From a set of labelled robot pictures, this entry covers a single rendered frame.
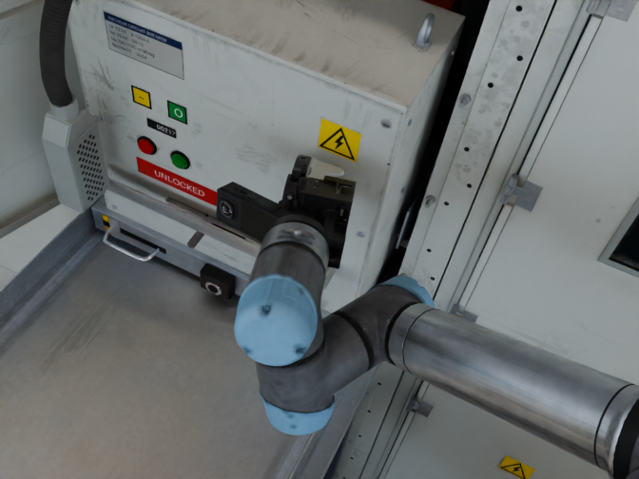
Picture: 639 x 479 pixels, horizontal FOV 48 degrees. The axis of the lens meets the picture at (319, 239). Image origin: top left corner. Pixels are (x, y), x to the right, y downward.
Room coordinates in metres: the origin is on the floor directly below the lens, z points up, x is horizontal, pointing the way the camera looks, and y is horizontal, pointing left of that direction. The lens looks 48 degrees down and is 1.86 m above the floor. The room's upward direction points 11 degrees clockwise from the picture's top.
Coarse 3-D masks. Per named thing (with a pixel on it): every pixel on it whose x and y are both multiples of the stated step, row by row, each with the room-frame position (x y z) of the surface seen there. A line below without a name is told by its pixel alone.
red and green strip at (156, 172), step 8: (144, 160) 0.81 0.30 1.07; (144, 168) 0.81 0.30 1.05; (152, 168) 0.80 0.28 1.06; (160, 168) 0.80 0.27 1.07; (152, 176) 0.81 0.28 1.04; (160, 176) 0.80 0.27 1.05; (168, 176) 0.80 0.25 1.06; (176, 176) 0.79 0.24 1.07; (168, 184) 0.80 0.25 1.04; (176, 184) 0.79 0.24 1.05; (184, 184) 0.79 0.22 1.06; (192, 184) 0.78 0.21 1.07; (200, 184) 0.78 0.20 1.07; (184, 192) 0.79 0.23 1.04; (192, 192) 0.78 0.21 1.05; (200, 192) 0.78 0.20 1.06; (208, 192) 0.77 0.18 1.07; (216, 192) 0.77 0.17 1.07; (208, 200) 0.77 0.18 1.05; (216, 200) 0.77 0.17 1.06
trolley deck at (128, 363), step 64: (128, 256) 0.81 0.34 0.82; (64, 320) 0.65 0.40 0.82; (128, 320) 0.67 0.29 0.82; (192, 320) 0.69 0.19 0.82; (0, 384) 0.51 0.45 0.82; (64, 384) 0.53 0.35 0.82; (128, 384) 0.55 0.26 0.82; (192, 384) 0.57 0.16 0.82; (256, 384) 0.60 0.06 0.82; (0, 448) 0.41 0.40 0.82; (64, 448) 0.43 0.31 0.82; (128, 448) 0.45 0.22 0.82; (192, 448) 0.47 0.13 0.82; (256, 448) 0.49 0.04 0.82; (320, 448) 0.51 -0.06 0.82
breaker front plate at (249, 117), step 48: (96, 0) 0.81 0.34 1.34; (96, 48) 0.82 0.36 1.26; (192, 48) 0.76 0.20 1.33; (240, 48) 0.74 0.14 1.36; (96, 96) 0.83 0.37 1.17; (192, 96) 0.77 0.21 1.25; (240, 96) 0.75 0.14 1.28; (288, 96) 0.72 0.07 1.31; (336, 96) 0.70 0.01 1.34; (192, 144) 0.78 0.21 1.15; (240, 144) 0.75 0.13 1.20; (288, 144) 0.73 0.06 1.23; (384, 144) 0.68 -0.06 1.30; (144, 192) 0.82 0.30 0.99; (336, 288) 0.71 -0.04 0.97
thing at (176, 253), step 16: (96, 208) 0.84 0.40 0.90; (96, 224) 0.85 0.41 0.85; (128, 224) 0.82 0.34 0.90; (128, 240) 0.83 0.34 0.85; (144, 240) 0.81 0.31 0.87; (160, 240) 0.80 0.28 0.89; (176, 240) 0.80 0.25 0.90; (160, 256) 0.81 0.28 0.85; (176, 256) 0.79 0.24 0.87; (192, 256) 0.78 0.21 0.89; (208, 256) 0.78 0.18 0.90; (192, 272) 0.78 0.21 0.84; (240, 272) 0.76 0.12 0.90; (240, 288) 0.75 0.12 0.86
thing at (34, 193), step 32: (0, 0) 0.89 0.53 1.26; (32, 0) 0.94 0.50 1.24; (0, 32) 0.86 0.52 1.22; (32, 32) 0.93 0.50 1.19; (0, 64) 0.87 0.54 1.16; (32, 64) 0.92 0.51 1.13; (0, 96) 0.86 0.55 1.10; (32, 96) 0.91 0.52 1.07; (0, 128) 0.85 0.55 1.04; (32, 128) 0.90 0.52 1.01; (0, 160) 0.84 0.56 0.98; (32, 160) 0.89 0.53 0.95; (0, 192) 0.82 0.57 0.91; (32, 192) 0.87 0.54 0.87; (0, 224) 0.81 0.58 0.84
